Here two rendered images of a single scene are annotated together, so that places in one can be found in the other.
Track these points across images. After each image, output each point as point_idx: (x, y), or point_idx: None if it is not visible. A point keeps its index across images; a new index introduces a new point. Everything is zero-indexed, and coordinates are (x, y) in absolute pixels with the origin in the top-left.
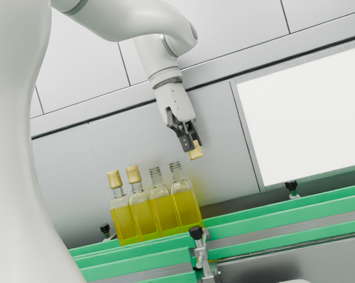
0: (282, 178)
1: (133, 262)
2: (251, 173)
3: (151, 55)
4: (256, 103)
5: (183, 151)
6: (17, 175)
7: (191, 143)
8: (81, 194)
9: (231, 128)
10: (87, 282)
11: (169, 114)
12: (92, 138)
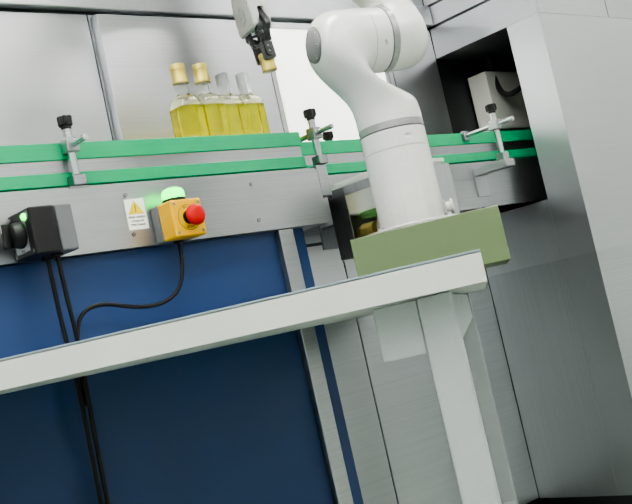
0: (307, 141)
1: (252, 137)
2: (281, 129)
3: None
4: (283, 54)
5: (264, 57)
6: None
7: (273, 50)
8: (69, 112)
9: (261, 73)
10: (206, 152)
11: (261, 13)
12: (104, 34)
